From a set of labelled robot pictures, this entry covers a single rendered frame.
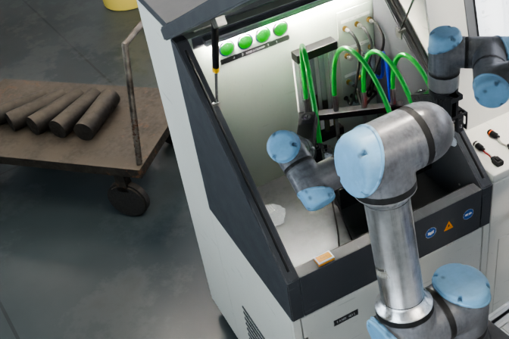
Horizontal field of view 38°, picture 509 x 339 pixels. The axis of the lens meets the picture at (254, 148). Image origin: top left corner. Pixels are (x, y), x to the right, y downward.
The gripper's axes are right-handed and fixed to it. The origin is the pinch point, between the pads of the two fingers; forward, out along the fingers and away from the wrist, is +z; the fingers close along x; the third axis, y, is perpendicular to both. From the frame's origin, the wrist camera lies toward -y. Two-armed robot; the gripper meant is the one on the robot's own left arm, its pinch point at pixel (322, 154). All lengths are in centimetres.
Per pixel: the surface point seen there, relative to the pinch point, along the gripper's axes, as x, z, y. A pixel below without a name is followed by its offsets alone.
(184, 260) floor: -105, 123, 16
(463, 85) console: 37, 42, -20
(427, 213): 21.4, 25.8, 18.3
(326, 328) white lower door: -13, 24, 47
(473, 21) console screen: 43, 35, -37
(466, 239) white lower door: 29, 46, 26
